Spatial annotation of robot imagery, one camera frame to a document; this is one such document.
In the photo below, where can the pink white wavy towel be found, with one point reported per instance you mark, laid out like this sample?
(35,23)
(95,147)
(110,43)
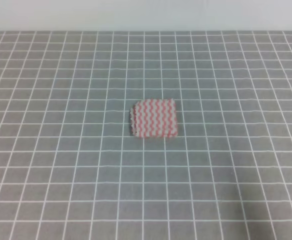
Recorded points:
(154,118)

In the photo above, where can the grey grid tablecloth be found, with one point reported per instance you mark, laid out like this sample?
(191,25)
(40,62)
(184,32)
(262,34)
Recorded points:
(71,169)

